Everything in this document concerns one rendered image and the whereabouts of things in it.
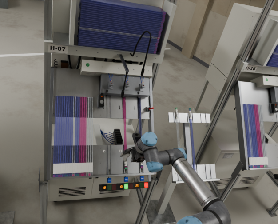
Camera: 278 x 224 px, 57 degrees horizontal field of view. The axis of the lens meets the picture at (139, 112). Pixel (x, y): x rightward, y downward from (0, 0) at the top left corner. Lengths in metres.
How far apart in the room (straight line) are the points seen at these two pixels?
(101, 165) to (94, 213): 0.78
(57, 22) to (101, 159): 0.91
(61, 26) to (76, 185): 1.23
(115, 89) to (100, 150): 0.42
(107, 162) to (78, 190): 0.65
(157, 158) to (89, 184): 1.08
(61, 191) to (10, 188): 0.50
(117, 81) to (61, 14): 0.55
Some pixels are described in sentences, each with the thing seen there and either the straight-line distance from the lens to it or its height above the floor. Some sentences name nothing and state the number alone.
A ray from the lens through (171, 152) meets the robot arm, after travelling 1.31.
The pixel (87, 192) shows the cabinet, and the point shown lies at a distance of 2.31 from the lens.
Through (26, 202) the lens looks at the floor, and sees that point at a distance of 2.46.
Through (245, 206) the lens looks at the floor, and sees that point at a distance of 2.98.
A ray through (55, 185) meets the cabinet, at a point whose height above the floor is 0.27.
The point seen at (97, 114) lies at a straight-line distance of 1.72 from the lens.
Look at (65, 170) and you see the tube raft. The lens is 1.65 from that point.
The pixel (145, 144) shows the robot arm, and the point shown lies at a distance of 1.26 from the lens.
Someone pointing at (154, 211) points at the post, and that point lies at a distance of 2.49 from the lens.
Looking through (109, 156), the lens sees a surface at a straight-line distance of 1.70.
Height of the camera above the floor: 1.99
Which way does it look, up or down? 33 degrees down
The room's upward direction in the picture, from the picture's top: 14 degrees clockwise
